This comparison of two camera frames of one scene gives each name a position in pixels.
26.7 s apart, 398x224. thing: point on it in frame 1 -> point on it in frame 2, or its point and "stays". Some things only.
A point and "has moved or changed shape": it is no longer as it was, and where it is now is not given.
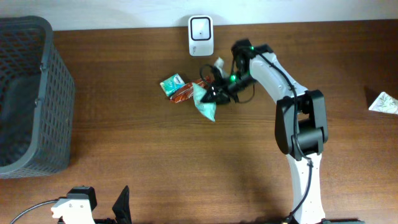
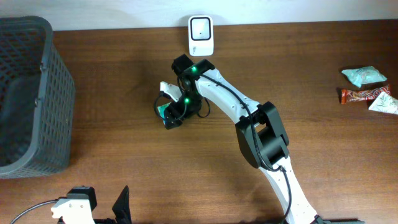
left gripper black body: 106,221 stays
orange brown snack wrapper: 186,93 has moved or changed shape
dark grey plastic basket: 37,99 stays
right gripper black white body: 227,88 -> 189,105
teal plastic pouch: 207,109 -> 363,75
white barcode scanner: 201,35 stays
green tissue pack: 171,84 has moved or changed shape
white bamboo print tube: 385,103 stays
